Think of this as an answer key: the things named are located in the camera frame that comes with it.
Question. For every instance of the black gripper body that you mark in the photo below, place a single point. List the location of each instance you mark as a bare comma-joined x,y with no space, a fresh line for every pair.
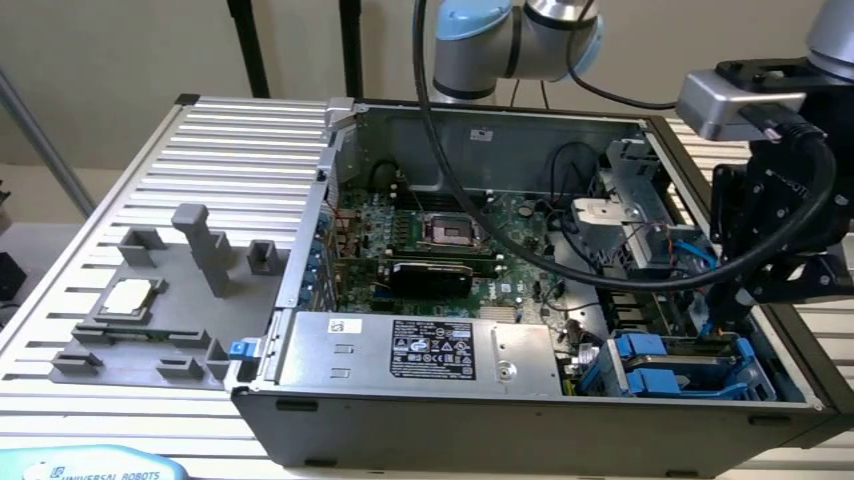
788,200

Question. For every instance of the dark disk drive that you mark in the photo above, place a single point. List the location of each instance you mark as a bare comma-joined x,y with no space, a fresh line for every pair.
688,346

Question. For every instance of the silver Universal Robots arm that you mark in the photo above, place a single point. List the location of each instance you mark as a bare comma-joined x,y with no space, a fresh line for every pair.
528,45

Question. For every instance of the blue disk bay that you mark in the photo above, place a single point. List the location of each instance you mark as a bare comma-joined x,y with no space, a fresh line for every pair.
641,370

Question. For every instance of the silver metal drive cage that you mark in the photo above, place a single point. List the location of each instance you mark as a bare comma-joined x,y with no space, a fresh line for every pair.
634,210

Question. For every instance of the silver chipset heatsink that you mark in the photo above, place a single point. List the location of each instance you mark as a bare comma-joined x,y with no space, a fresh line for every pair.
498,314

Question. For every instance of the green motherboard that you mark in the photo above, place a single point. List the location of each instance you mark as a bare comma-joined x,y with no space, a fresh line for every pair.
521,235

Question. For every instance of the green RAM stick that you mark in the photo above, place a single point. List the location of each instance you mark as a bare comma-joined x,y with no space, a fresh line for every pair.
441,256

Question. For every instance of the black graphics card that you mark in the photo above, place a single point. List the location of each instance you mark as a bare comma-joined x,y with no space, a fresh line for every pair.
430,282

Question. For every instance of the CPU socket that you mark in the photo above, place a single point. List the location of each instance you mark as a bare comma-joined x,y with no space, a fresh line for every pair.
446,230

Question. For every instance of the open black PC case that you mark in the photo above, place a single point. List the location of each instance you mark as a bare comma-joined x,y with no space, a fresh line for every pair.
468,430

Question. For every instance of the silver power supply unit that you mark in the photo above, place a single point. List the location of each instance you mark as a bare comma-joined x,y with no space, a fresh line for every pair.
321,360

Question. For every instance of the black tripod leg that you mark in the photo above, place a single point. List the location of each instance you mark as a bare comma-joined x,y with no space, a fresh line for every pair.
354,45
250,45

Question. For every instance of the blue case latch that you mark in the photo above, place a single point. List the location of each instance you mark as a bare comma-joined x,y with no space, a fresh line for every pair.
242,349

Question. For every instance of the grey parts rack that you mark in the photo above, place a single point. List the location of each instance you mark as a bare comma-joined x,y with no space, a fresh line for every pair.
167,300

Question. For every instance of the silver CPU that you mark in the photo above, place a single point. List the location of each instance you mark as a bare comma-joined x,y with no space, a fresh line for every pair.
130,297

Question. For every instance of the light blue teach pendant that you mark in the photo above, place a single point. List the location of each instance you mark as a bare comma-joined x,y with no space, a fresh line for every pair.
87,465

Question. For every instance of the small black object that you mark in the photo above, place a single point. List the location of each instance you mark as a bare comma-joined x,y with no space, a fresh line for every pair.
10,277

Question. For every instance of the grey metal pole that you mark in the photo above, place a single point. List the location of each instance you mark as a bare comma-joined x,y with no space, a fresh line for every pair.
41,135

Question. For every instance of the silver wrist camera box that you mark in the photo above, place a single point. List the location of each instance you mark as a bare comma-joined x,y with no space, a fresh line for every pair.
714,100

